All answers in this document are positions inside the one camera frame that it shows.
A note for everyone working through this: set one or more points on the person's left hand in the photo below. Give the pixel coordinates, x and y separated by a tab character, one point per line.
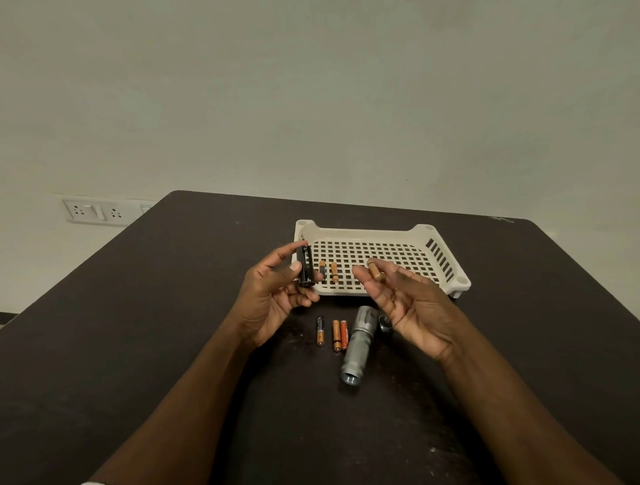
262	305

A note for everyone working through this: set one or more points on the person's right hand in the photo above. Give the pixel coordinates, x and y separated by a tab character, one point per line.
417	310

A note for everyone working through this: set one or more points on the person's right thumb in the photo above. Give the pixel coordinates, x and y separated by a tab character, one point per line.
405	274

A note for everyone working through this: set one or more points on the person's left thumb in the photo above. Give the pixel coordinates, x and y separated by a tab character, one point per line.
288	272

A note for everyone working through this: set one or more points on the black battery holder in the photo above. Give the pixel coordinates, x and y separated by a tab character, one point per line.
305	265

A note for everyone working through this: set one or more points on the person's left forearm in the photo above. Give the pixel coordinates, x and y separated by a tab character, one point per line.
185	414

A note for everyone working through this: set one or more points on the person's right forearm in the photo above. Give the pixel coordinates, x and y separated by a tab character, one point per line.
515	414

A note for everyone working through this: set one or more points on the white perforated plastic tray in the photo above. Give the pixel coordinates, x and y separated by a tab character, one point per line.
400	250

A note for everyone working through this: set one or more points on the black and copper battery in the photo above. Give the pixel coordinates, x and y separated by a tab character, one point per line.
320	331
323	270

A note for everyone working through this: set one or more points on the orange battery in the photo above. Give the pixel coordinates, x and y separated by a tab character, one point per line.
334	273
344	334

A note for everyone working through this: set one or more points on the flashlight tail cap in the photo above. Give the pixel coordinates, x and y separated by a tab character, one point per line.
384	323

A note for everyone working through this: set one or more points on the silver flashlight body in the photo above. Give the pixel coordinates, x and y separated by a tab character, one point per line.
359	344

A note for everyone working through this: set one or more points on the white wall socket plate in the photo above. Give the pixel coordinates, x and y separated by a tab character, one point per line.
100	212

